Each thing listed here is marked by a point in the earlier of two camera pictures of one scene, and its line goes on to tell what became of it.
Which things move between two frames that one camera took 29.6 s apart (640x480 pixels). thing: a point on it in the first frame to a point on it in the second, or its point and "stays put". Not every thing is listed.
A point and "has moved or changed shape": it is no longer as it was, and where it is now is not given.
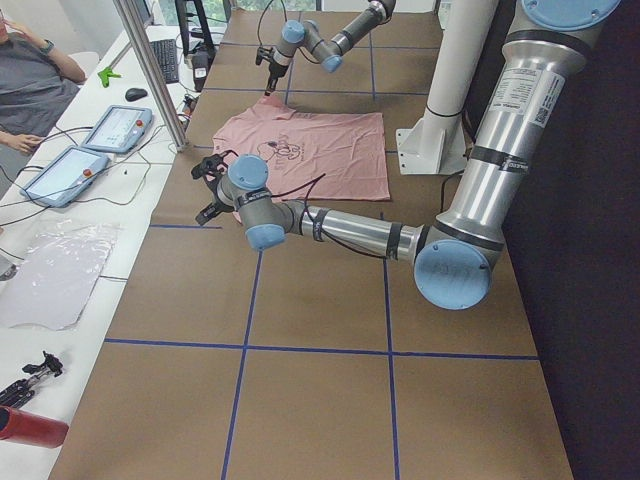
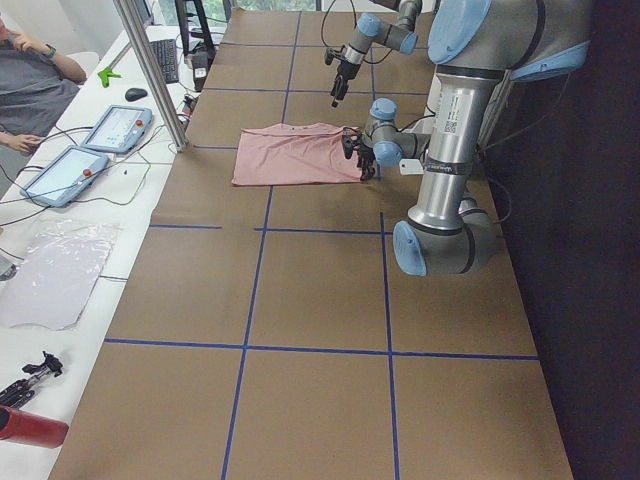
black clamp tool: [16, 394] stays put
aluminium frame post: [152, 76] stays put
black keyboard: [167, 54] stays put
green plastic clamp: [106, 74] stays put
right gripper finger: [271, 84] to [332, 93]
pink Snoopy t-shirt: [324, 156] has moved or changed shape
